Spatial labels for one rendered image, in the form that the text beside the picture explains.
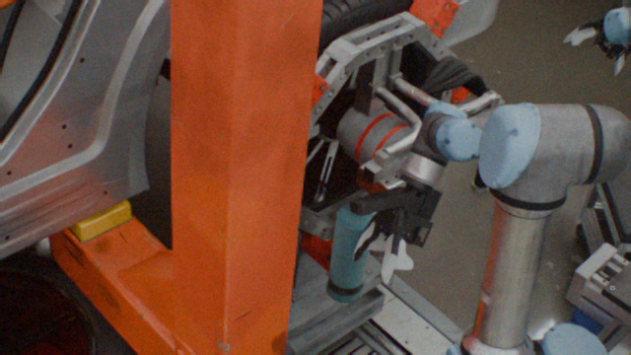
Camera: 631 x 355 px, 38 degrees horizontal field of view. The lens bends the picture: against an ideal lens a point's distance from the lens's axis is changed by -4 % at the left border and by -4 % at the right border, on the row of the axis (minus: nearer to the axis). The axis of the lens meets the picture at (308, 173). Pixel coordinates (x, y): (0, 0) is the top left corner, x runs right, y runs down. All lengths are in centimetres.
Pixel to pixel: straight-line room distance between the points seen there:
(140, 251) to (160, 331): 23
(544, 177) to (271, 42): 42
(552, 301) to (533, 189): 182
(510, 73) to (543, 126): 280
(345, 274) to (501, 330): 82
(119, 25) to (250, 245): 57
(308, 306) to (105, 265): 74
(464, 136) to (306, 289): 110
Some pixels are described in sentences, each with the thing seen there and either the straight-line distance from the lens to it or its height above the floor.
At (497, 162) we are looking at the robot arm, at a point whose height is 139.
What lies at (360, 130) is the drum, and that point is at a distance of 214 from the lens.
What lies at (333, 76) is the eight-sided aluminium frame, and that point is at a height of 108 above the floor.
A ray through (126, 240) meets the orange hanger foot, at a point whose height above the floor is 68.
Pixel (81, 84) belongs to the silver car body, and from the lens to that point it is 193.
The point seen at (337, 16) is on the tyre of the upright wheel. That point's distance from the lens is 203.
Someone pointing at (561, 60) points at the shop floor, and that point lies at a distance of 429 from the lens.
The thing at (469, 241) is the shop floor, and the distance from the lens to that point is 325.
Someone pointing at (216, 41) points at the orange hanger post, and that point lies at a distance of 134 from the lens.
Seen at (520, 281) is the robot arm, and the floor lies 121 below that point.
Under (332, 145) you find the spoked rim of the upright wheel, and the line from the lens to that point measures 230.
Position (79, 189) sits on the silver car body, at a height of 84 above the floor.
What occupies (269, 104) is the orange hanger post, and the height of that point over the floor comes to 136.
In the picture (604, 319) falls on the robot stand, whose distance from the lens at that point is 215.
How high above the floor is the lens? 220
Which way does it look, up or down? 40 degrees down
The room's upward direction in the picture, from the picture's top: 6 degrees clockwise
